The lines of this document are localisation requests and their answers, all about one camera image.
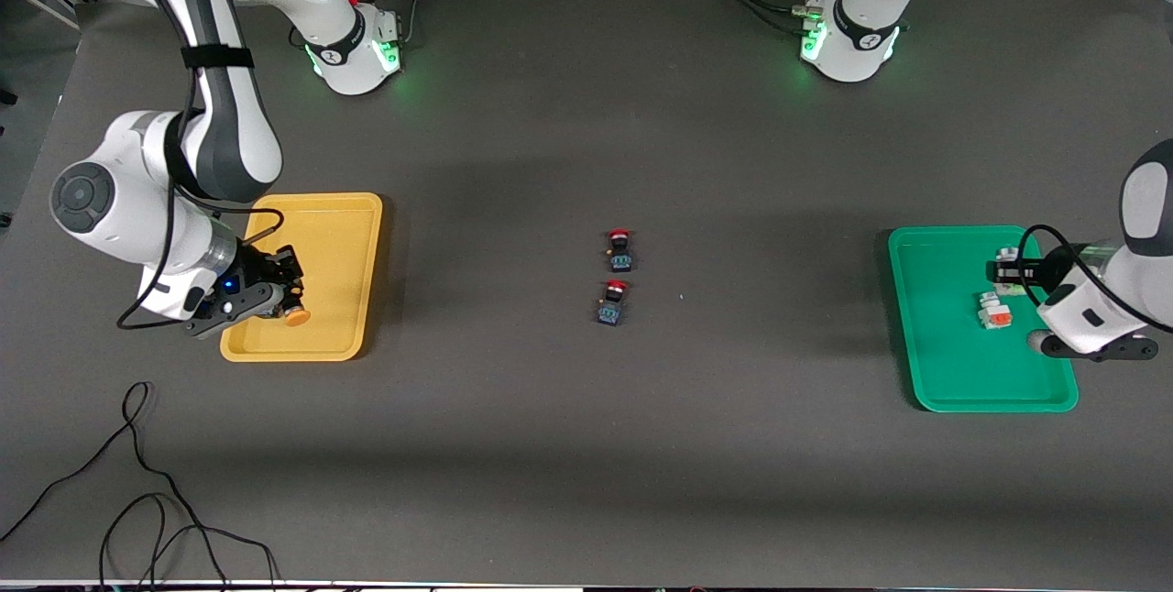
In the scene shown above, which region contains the green plastic tray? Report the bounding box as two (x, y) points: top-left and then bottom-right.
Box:
(887, 225), (1080, 413)

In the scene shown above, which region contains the white switch with orange face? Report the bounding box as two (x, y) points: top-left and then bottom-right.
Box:
(977, 291), (1014, 331)

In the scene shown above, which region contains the yellow push button switch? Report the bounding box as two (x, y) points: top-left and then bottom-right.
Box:
(257, 299), (312, 329)

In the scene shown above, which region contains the thin black loose cable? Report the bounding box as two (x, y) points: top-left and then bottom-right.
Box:
(0, 381), (280, 588)

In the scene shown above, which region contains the yellow plastic tray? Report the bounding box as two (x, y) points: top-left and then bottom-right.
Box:
(220, 192), (384, 362)

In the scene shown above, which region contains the white switch with green face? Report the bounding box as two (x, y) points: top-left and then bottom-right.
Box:
(995, 247), (1029, 297)

